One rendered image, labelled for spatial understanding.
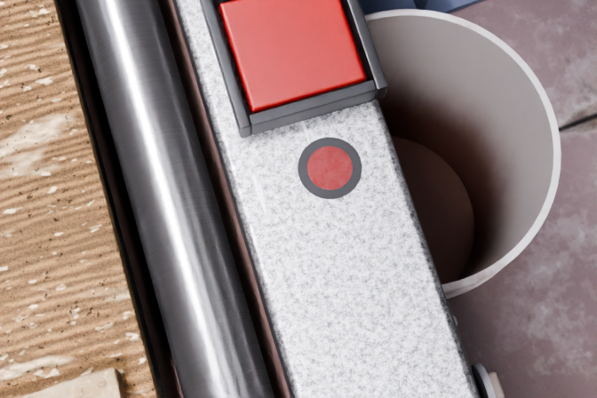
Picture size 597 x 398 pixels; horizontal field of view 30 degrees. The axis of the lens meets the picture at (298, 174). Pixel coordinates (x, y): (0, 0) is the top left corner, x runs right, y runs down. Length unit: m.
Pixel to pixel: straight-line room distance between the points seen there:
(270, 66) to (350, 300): 0.12
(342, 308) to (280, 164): 0.08
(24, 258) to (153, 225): 0.06
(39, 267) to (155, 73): 0.11
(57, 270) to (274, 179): 0.11
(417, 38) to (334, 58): 0.68
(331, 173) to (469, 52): 0.69
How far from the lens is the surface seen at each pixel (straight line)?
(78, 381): 0.49
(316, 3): 0.57
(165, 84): 0.57
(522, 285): 1.50
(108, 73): 0.57
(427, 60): 1.28
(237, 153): 0.55
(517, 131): 1.26
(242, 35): 0.56
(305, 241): 0.54
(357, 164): 0.55
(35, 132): 0.55
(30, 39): 0.56
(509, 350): 1.48
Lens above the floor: 1.45
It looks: 75 degrees down
